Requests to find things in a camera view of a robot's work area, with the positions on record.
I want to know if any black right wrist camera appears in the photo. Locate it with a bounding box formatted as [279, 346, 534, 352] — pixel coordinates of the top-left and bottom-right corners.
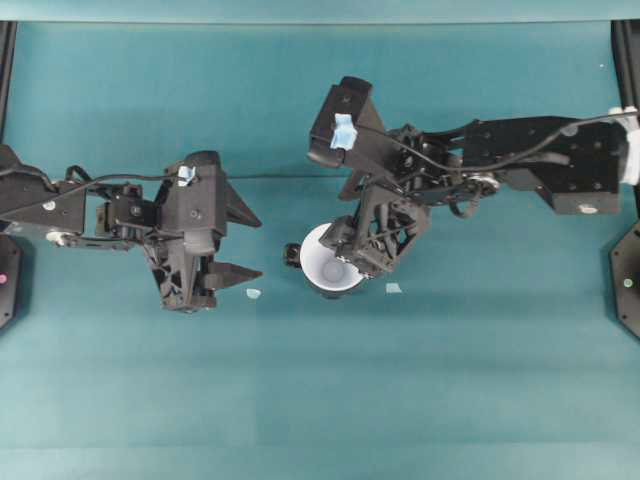
[307, 76, 395, 175]

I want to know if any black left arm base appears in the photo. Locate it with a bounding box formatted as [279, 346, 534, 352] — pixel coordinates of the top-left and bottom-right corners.
[1, 235, 34, 333]

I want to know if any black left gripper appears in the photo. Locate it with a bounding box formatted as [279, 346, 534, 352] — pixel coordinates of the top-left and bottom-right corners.
[142, 177, 262, 313]

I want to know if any light blue tape scrap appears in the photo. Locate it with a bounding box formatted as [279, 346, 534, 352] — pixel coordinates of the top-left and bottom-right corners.
[246, 288, 262, 300]

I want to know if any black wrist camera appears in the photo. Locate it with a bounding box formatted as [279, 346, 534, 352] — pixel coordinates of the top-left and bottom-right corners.
[307, 76, 395, 175]
[156, 151, 227, 237]

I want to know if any black right frame rail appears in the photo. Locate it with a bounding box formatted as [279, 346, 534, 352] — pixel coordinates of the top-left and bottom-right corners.
[611, 19, 640, 109]

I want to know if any teal tape square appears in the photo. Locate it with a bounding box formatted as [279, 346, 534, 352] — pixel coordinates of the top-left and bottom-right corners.
[385, 282, 402, 294]

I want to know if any black cup holder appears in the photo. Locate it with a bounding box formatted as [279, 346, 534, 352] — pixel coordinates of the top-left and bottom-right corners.
[284, 242, 365, 300]

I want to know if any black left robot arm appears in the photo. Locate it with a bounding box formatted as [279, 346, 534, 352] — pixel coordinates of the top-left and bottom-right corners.
[1, 145, 261, 313]

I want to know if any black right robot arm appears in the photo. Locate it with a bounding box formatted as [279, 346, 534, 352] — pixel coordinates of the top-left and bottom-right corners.
[309, 107, 639, 278]

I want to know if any white paper cup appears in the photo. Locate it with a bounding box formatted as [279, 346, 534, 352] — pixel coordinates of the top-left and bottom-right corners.
[299, 223, 364, 295]

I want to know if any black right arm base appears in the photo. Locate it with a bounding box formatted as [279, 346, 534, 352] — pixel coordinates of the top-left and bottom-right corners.
[609, 222, 640, 338]

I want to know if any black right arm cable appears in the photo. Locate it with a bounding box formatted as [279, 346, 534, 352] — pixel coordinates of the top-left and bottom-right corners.
[357, 112, 631, 174]

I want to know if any black left frame rail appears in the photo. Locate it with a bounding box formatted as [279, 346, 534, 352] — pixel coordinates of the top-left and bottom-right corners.
[0, 21, 18, 137]

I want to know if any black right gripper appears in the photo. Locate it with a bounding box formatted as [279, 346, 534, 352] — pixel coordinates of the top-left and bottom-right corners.
[319, 185, 430, 279]

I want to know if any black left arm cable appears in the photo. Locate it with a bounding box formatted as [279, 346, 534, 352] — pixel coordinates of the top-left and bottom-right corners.
[64, 164, 184, 196]

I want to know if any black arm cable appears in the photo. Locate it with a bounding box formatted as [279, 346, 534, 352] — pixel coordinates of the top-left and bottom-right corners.
[64, 164, 184, 196]
[357, 112, 631, 174]

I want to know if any black frame rail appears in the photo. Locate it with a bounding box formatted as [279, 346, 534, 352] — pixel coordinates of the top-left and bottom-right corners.
[0, 21, 18, 137]
[611, 19, 640, 109]

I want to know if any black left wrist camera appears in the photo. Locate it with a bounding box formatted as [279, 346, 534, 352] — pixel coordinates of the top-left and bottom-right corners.
[156, 151, 227, 237]

